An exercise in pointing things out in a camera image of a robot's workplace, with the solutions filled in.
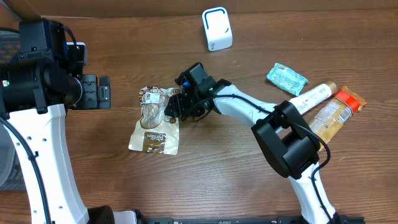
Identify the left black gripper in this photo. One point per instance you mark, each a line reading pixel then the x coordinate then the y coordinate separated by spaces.
pixel 91 81

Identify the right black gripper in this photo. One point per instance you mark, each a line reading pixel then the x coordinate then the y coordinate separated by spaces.
pixel 181 103

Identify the beige brown bread bag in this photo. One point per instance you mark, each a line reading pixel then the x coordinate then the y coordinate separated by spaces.
pixel 155 131

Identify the teal snack packet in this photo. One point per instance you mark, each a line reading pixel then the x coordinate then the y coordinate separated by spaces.
pixel 286 79

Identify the white tube gold cap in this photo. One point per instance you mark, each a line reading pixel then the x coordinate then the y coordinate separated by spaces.
pixel 313 97

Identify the orange spaghetti packet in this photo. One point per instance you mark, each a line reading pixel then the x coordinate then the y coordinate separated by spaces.
pixel 337 111

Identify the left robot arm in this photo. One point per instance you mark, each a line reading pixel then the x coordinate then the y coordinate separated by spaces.
pixel 37 90

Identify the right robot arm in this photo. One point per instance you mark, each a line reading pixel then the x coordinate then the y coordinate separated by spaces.
pixel 286 140

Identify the white barcode scanner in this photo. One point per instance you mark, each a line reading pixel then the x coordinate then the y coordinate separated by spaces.
pixel 217 28

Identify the grey plastic mesh basket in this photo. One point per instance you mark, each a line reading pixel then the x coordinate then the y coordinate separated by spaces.
pixel 11 174

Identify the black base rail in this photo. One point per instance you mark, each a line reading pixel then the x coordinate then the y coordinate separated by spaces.
pixel 130 219

